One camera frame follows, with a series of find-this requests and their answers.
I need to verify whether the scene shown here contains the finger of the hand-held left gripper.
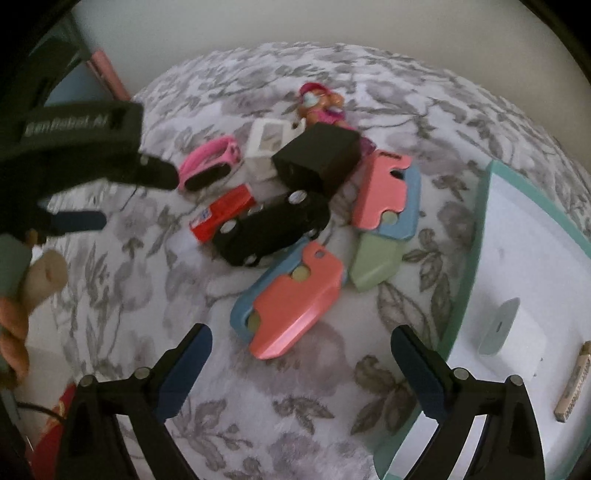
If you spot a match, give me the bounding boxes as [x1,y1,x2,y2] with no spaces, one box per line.
[110,154,179,191]
[41,202,108,243]

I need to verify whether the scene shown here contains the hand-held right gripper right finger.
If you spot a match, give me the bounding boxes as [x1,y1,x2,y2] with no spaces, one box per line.
[390,324,546,480]

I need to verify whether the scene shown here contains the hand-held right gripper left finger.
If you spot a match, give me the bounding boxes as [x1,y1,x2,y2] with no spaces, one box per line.
[58,323,214,480]

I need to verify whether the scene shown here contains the pink wristband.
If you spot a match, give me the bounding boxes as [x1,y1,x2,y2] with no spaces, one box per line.
[178,135,242,193]

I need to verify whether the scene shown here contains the red can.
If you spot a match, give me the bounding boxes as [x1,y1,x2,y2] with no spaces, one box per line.
[189,184,257,245]

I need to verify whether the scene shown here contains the pink and blue plastic case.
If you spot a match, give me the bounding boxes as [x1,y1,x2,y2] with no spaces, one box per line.
[230,239,345,361]

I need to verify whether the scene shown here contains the black toy car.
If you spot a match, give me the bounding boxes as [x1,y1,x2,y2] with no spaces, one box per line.
[211,188,331,268]

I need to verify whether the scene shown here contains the white tray with teal rim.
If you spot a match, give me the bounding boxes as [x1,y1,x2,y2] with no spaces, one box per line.
[373,159,591,480]

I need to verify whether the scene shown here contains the person's left hand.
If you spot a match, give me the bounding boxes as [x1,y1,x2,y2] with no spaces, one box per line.
[0,252,69,383]

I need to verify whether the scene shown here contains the pink board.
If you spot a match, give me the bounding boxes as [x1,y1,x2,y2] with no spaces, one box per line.
[88,50,133,102]

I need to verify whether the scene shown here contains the small white device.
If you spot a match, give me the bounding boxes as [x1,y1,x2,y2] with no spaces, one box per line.
[477,298,522,357]

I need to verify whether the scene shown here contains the white toy truck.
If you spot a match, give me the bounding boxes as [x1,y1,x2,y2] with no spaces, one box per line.
[241,117,306,204]

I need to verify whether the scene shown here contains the grey floral blanket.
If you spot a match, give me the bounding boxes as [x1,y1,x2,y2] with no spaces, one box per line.
[44,41,591,480]

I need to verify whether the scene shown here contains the green plastic case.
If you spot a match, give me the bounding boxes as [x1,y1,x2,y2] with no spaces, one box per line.
[348,231,406,292]

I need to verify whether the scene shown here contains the red printed bag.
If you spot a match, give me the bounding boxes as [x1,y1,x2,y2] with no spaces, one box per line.
[25,382,78,469]

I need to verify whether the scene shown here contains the paper-wrapped stick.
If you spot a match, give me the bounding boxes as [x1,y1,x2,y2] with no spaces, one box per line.
[553,340,591,423]

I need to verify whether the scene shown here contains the black box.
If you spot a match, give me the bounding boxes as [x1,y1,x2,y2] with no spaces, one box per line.
[271,122,362,198]

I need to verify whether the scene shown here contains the pink toy figure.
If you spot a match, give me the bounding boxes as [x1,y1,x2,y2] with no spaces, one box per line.
[295,82,356,132]

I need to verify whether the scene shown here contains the thin black cable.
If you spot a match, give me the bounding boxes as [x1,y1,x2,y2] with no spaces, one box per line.
[13,401,66,424]

